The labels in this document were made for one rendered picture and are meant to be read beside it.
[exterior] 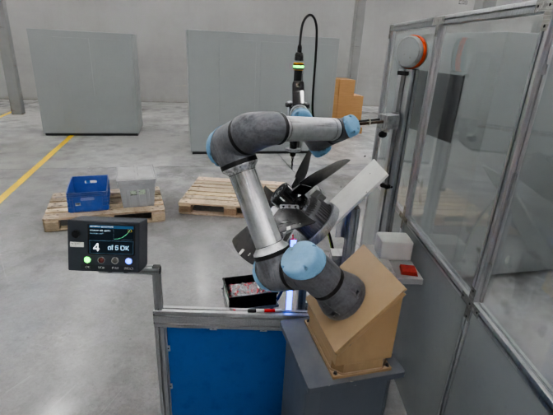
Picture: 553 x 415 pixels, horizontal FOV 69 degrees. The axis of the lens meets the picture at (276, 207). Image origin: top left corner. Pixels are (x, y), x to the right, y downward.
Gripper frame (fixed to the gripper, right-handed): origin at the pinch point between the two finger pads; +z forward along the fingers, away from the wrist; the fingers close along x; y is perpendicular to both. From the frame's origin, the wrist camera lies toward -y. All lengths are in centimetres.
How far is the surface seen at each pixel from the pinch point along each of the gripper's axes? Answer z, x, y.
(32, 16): 1095, -686, -68
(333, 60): 580, 101, -5
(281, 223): -22, -4, 48
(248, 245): -3, -19, 68
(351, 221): 6, 32, 57
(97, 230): -43, -72, 44
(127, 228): -43, -61, 43
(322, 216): -2, 16, 52
